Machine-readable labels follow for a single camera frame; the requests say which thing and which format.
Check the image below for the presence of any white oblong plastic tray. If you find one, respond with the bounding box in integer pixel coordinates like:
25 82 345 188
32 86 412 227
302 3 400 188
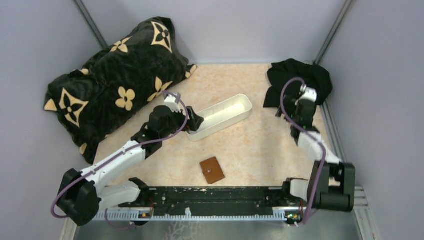
187 94 253 142

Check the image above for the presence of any black cloth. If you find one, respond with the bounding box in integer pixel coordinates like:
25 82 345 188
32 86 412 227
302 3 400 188
263 58 333 108

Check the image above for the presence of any brown leather card holder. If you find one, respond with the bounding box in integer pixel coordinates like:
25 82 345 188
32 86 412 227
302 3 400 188
199 156 225 185

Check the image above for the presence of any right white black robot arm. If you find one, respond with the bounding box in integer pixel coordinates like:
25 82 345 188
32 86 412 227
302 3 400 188
280 84 356 212

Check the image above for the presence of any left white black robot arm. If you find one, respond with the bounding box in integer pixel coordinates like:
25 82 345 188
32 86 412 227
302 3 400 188
50 91 205 226

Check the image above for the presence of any black floral plush pillow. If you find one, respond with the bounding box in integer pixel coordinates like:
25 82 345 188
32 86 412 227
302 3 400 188
44 16 197 164

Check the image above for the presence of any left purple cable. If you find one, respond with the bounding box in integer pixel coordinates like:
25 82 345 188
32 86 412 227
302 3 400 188
50 90 190 220

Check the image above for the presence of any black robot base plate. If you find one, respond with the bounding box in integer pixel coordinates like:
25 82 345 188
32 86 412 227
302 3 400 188
119 186 307 217

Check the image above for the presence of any white slotted cable duct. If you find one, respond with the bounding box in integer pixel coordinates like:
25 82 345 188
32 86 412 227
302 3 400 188
93 209 288 222

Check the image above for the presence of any aluminium frame rail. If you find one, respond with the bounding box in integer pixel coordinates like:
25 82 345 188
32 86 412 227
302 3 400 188
305 89 356 212

